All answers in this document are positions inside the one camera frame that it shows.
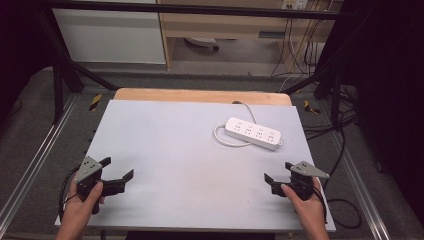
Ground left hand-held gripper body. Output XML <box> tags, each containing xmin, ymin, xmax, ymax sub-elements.
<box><xmin>73</xmin><ymin>155</ymin><xmax>105</xmax><ymax>215</ymax></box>

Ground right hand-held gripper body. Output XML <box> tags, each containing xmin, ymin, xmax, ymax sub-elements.
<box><xmin>288</xmin><ymin>160</ymin><xmax>331</xmax><ymax>202</ymax></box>

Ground person's right hand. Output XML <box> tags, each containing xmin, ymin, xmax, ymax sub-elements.
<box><xmin>280</xmin><ymin>177</ymin><xmax>330</xmax><ymax>232</ymax></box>

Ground person's left hand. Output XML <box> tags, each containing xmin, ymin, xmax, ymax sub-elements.
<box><xmin>60</xmin><ymin>181</ymin><xmax>106</xmax><ymax>231</ymax></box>

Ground white power strip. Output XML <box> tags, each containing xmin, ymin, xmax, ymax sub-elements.
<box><xmin>224</xmin><ymin>116</ymin><xmax>283</xmax><ymax>152</ymax></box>

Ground wooden table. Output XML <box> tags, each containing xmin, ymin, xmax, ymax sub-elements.
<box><xmin>112</xmin><ymin>87</ymin><xmax>294</xmax><ymax>107</ymax></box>

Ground white cabinet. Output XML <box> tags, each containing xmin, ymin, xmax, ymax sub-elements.
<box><xmin>52</xmin><ymin>7</ymin><xmax>167</xmax><ymax>65</ymax></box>

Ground black curtain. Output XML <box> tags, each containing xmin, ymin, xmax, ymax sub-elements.
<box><xmin>341</xmin><ymin>0</ymin><xmax>424</xmax><ymax>219</ymax></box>
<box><xmin>0</xmin><ymin>0</ymin><xmax>56</xmax><ymax>121</ymax></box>

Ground office chair base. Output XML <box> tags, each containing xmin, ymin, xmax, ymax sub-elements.
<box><xmin>183</xmin><ymin>36</ymin><xmax>221</xmax><ymax>52</ymax></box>

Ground wooden desk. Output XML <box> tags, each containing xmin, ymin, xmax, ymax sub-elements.
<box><xmin>155</xmin><ymin>0</ymin><xmax>344</xmax><ymax>72</ymax></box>

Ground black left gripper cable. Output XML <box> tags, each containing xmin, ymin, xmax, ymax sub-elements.
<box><xmin>57</xmin><ymin>164</ymin><xmax>82</xmax><ymax>223</ymax></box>

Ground black floor cables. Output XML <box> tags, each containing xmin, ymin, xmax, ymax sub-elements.
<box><xmin>301</xmin><ymin>83</ymin><xmax>365</xmax><ymax>231</ymax></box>

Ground aluminium floor rail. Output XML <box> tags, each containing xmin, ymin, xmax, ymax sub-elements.
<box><xmin>327</xmin><ymin>132</ymin><xmax>392</xmax><ymax>240</ymax></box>
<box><xmin>0</xmin><ymin>94</ymin><xmax>80</xmax><ymax>228</ymax></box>

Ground white power strip cable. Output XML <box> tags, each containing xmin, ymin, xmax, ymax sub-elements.
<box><xmin>212</xmin><ymin>100</ymin><xmax>259</xmax><ymax>148</ymax></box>

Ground bundle of hanging cables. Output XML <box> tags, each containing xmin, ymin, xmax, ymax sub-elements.
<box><xmin>270</xmin><ymin>13</ymin><xmax>335</xmax><ymax>78</ymax></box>

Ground white wall socket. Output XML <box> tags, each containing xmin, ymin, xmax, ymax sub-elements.
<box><xmin>281</xmin><ymin>0</ymin><xmax>310</xmax><ymax>11</ymax></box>

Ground black metal frame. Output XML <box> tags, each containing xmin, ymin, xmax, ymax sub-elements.
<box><xmin>33</xmin><ymin>0</ymin><xmax>349</xmax><ymax>125</ymax></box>

